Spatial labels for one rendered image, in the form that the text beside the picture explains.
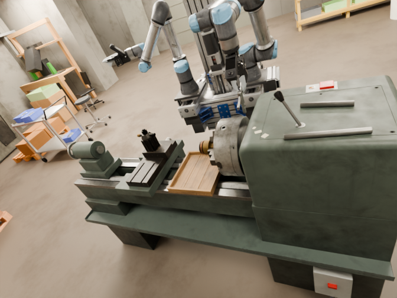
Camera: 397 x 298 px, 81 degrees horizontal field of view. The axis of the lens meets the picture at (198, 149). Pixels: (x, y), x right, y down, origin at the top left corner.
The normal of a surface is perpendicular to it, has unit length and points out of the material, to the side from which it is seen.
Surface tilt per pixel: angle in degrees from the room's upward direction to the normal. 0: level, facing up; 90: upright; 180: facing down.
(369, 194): 90
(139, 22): 83
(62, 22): 90
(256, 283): 0
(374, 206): 90
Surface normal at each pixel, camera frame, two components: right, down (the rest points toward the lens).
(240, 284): -0.32, -0.76
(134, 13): -0.28, 0.53
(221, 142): -0.47, -0.11
